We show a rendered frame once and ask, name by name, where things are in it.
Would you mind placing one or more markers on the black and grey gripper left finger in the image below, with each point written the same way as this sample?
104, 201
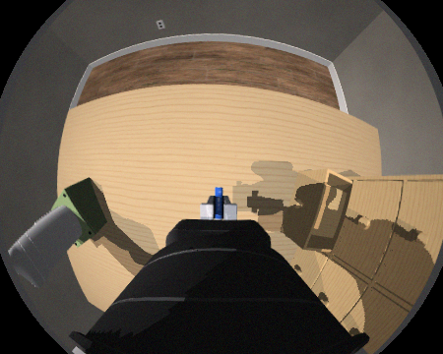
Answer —
208, 210

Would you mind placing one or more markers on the blue battery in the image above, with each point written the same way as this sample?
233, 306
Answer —
218, 194

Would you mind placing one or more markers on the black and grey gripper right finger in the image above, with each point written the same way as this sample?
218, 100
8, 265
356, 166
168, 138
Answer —
229, 210

